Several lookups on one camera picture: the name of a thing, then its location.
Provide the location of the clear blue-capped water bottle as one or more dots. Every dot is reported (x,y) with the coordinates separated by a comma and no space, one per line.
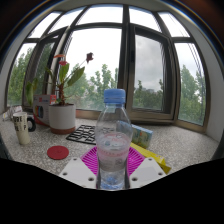
(113,140)

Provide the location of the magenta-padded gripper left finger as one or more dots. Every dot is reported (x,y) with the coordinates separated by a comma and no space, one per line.
(78,171)

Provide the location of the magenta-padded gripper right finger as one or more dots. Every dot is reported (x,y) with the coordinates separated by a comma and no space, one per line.
(146,171)

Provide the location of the blue-green carton pack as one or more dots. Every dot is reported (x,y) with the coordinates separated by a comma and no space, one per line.
(142,136)

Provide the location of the flowering plant in white pot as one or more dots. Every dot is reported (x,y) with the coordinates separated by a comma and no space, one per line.
(62,118)

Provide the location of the flat round red coaster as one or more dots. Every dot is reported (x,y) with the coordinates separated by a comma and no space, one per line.
(57,152)

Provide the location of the cream cup with black letters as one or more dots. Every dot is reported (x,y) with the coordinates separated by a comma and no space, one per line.
(21,128)

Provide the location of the small black round object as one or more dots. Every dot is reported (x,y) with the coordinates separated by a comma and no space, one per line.
(32,123)

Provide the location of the black lattice trivet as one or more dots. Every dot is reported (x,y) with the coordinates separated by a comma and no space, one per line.
(81,134)

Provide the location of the clear packet with white contents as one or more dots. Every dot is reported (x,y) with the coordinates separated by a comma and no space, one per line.
(10,113)

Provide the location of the yellow glue box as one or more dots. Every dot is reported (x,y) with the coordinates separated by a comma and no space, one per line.
(155,158)

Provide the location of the dark-framed bay window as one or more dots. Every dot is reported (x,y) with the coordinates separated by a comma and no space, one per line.
(126,60)

